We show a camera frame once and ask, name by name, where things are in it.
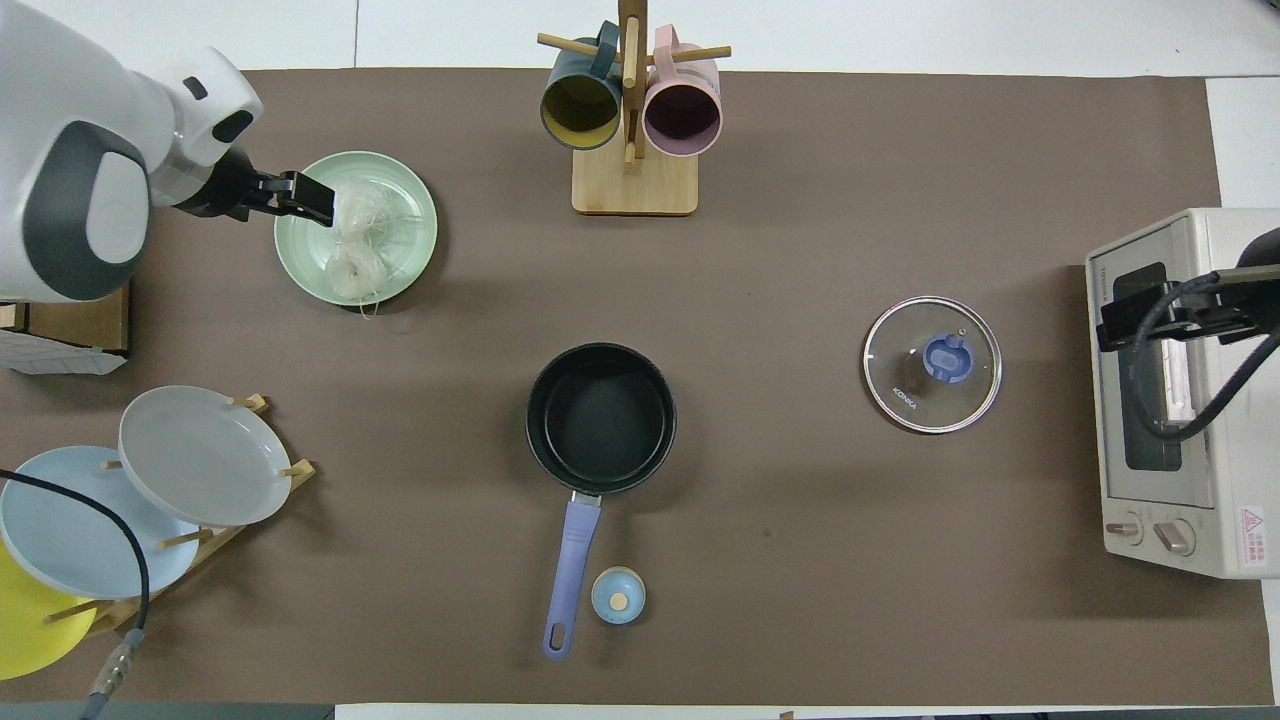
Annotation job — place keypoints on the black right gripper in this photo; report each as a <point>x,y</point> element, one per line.
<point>1230,310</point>

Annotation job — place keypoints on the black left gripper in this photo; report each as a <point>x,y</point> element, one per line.
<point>235,190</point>

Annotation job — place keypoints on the white vermicelli bundle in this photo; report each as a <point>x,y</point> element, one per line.
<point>355,255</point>

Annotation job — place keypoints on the glass lid with blue knob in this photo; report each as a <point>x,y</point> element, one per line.
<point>932,365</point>

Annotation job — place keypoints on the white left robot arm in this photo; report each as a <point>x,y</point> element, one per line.
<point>60,120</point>

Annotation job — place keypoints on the light green plate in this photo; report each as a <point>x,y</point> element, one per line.
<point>410,220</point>

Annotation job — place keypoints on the grey plate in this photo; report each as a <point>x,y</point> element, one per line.
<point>205,455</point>

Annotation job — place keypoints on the wooden plate rack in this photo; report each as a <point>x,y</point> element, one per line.
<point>225,540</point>

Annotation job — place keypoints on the light blue plate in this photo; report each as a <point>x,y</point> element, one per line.
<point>70,530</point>

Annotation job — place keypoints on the yellow plate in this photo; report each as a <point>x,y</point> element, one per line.
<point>35,635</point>

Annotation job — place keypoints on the white toaster oven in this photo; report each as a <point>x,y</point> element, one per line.
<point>1210,470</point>

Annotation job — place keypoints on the brown wooden board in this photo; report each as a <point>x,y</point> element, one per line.
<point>90,322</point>

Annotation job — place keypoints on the teal mug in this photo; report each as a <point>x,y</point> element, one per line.
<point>580,105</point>

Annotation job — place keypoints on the wooden mug tree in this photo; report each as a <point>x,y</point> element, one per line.
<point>635,185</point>

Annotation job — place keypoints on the brown table mat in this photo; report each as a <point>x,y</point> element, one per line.
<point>780,250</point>

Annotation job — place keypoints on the dark blue saucepan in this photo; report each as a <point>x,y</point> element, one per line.
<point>600,410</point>

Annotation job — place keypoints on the pink mug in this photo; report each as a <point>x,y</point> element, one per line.
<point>682,115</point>

